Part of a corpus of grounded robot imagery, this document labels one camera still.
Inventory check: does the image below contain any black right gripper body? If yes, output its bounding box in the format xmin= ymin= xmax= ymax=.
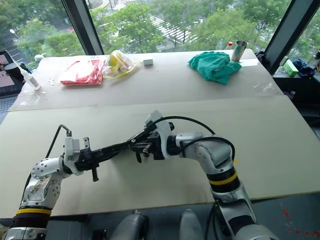
xmin=136 ymin=133 xmax=166 ymax=164

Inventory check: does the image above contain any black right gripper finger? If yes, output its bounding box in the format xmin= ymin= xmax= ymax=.
xmin=129 ymin=142 xmax=151 ymax=156
xmin=127 ymin=129 xmax=153 ymax=145

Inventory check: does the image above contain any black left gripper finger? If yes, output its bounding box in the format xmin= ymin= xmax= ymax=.
xmin=96 ymin=150 xmax=120 ymax=164
xmin=91 ymin=145 xmax=119 ymax=157

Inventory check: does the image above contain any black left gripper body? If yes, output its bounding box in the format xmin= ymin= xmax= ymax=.
xmin=74 ymin=136 xmax=101 ymax=183

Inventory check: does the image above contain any clear bag with yellow items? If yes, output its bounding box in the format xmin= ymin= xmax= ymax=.
xmin=102 ymin=49 xmax=142 ymax=81

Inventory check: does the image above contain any laptop computer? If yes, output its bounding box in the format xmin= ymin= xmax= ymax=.
xmin=0 ymin=50 xmax=25 ymax=119

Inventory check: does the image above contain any dark rounded shape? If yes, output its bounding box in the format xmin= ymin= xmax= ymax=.
xmin=113 ymin=213 xmax=150 ymax=240

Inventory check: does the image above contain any red and white packet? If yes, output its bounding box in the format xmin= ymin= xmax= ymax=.
xmin=59 ymin=58 xmax=108 ymax=87

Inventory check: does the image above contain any clear plastic wrapper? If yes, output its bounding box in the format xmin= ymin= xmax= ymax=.
xmin=251 ymin=82 xmax=275 ymax=96
xmin=18 ymin=93 xmax=41 ymax=106

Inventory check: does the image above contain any white nozzle glue bottle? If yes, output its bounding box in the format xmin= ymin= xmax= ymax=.
xmin=15 ymin=61 xmax=42 ymax=92

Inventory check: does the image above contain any green crumpled cloth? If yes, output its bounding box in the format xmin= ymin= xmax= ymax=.
xmin=187 ymin=50 xmax=243 ymax=86

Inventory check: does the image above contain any black round speaker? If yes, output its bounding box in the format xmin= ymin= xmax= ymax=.
xmin=4 ymin=63 xmax=24 ymax=79

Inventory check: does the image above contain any dark slanted window pillar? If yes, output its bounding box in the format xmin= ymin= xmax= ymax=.
xmin=60 ymin=0 xmax=105 ymax=56
xmin=263 ymin=0 xmax=320 ymax=75

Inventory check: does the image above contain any metal cup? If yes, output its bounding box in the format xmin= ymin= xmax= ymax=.
xmin=230 ymin=39 xmax=249 ymax=63

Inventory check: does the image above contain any small green box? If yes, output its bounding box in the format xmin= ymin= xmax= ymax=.
xmin=283 ymin=58 xmax=300 ymax=77

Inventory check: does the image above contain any dark blue cloth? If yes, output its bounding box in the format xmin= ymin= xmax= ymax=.
xmin=292 ymin=57 xmax=317 ymax=77

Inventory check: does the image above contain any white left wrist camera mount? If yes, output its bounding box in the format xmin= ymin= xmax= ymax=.
xmin=62 ymin=136 xmax=85 ymax=176

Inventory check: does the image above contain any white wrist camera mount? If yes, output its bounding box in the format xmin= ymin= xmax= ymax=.
xmin=144 ymin=109 xmax=176 ymax=161
xmin=62 ymin=136 xmax=85 ymax=176

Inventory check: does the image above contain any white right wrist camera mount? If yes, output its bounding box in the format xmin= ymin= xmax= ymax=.
xmin=144 ymin=109 xmax=176 ymax=161

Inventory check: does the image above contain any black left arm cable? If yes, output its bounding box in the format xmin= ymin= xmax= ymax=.
xmin=46 ymin=124 xmax=73 ymax=160

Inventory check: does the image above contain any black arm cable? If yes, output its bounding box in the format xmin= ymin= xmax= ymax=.
xmin=149 ymin=115 xmax=237 ymax=166
xmin=46 ymin=124 xmax=73 ymax=160

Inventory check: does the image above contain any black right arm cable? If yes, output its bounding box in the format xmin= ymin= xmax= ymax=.
xmin=149 ymin=115 xmax=237 ymax=166

